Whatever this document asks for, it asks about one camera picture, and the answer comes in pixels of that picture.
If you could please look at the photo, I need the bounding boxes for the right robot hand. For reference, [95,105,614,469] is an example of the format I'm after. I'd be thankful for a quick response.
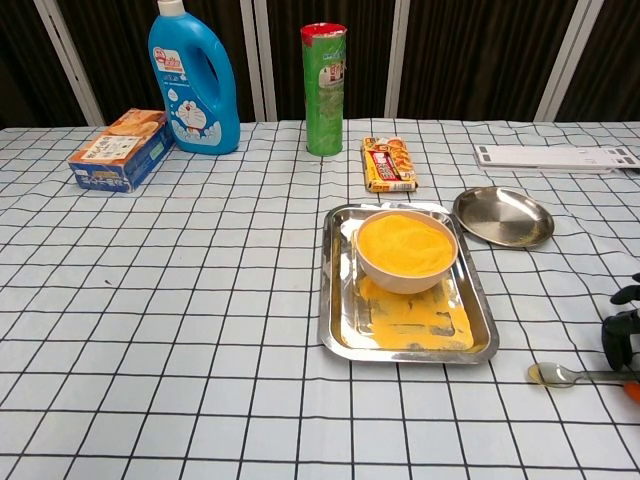
[601,272,640,399]

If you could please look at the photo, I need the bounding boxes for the metal spoon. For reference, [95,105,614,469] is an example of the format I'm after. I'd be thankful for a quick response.
[527,361,640,390]

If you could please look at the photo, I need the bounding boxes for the round steel plate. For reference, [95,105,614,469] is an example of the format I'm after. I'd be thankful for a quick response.
[452,185,556,249]

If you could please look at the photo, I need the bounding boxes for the white plastic strip grey ends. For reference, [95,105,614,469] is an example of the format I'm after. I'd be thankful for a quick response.
[473,144,633,162]
[477,153,640,175]

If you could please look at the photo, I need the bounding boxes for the yellow snack packet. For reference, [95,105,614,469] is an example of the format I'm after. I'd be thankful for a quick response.
[361,135,419,194]

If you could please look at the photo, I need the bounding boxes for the rectangular steel tray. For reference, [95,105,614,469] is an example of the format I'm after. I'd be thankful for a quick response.
[318,201,501,365]

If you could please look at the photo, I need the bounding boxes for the green chips can red lid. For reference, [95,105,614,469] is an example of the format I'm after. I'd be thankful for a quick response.
[300,22,349,158]

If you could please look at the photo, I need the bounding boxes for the white black checkered tablecloth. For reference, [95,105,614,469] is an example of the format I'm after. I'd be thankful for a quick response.
[0,118,640,480]

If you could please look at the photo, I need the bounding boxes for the blue detergent bottle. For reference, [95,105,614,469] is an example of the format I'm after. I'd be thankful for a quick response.
[147,0,242,156]

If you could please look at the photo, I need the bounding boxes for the orange blue biscuit box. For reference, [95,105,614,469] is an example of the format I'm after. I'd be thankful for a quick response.
[67,108,175,194]

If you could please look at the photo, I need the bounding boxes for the white partition frame post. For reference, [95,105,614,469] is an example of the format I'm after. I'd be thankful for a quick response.
[32,0,106,127]
[253,0,279,122]
[383,0,412,120]
[533,0,607,123]
[238,0,267,123]

